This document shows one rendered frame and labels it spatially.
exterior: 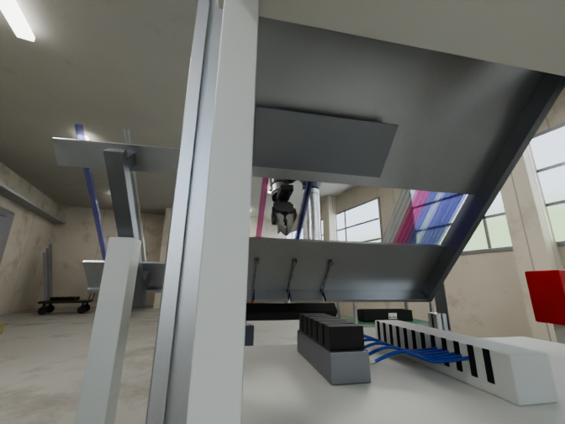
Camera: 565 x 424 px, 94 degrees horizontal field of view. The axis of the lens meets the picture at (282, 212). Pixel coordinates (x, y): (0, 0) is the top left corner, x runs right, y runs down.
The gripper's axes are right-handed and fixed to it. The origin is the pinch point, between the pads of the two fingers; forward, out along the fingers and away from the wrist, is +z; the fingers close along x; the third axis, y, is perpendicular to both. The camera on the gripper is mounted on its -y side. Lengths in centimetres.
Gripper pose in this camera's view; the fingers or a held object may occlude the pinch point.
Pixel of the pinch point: (286, 230)
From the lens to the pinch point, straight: 89.7
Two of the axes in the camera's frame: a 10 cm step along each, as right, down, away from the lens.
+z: 0.9, 7.2, -6.9
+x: -9.8, -0.6, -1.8
